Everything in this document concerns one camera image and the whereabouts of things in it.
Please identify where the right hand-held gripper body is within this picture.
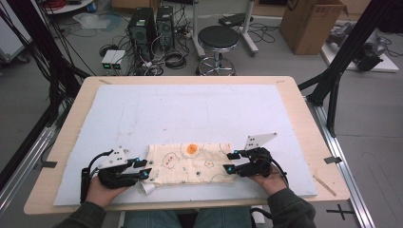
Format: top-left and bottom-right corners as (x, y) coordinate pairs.
(236, 132), (278, 179)

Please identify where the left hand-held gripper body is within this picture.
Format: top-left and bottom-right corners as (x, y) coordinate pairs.
(96, 146), (144, 190)

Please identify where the cream printed cloth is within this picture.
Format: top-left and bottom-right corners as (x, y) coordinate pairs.
(139, 142), (238, 195)

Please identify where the person's left hand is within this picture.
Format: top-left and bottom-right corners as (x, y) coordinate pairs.
(86, 175), (129, 208)

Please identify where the person's right hand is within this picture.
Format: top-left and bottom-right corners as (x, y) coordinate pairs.
(248, 164), (288, 197)

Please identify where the person's left leg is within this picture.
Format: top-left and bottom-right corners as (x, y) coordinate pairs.
(123, 208), (184, 228)

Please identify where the person's leg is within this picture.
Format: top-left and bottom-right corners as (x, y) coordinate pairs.
(123, 208), (184, 228)
(195, 207), (254, 228)

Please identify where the person's right leg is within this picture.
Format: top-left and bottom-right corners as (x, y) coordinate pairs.
(195, 207), (254, 228)

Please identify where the white table mat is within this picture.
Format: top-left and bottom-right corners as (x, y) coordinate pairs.
(52, 84), (318, 207)

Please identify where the thin wooden stick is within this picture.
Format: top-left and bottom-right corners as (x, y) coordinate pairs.
(313, 175), (337, 198)

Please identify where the black tape cross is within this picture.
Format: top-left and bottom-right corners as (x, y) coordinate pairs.
(326, 203), (355, 221)

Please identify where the white power supply box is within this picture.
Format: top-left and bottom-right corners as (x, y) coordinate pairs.
(101, 49), (118, 71)
(110, 50), (127, 71)

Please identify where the black round stool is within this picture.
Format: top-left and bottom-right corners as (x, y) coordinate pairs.
(195, 25), (240, 76)

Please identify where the black metal stand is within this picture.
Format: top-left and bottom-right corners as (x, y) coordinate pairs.
(0, 0), (91, 127)
(297, 0), (403, 138)

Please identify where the large black computer tower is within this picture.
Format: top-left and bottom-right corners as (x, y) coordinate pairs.
(127, 8), (159, 62)

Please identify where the slim black computer tower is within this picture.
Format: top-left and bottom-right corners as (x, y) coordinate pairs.
(156, 5), (176, 52)

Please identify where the brown cardboard box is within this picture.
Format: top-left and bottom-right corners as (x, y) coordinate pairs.
(279, 0), (349, 55)

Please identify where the clear plastic sheet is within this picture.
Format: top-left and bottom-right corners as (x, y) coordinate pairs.
(71, 12), (112, 30)

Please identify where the grey device on white board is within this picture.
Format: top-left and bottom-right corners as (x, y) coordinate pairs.
(320, 21), (400, 74)

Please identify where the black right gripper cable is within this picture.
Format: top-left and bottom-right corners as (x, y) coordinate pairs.
(270, 157), (290, 186)

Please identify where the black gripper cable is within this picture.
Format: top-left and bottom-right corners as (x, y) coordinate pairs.
(270, 157), (290, 186)
(80, 149), (114, 204)

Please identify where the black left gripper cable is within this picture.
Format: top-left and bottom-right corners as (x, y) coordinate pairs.
(80, 149), (114, 204)

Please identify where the aluminium rail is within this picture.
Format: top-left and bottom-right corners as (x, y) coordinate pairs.
(0, 125), (57, 219)
(305, 96), (377, 228)

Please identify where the coiled black cable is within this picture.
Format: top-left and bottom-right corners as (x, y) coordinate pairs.
(163, 49), (188, 70)

